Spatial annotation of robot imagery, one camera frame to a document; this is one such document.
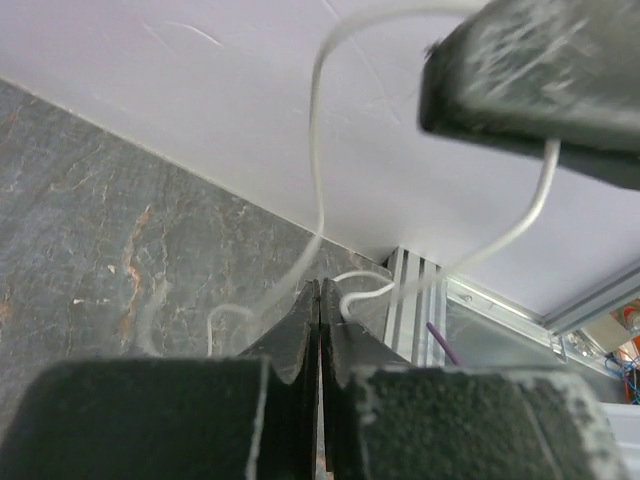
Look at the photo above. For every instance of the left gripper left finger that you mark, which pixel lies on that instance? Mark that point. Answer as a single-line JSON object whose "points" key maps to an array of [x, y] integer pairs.
{"points": [[249, 416]]}

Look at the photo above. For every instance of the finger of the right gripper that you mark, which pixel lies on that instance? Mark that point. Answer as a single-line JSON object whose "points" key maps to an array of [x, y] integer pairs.
{"points": [[518, 73]]}

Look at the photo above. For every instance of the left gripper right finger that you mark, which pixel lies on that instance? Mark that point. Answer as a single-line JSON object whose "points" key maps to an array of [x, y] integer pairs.
{"points": [[388, 419]]}

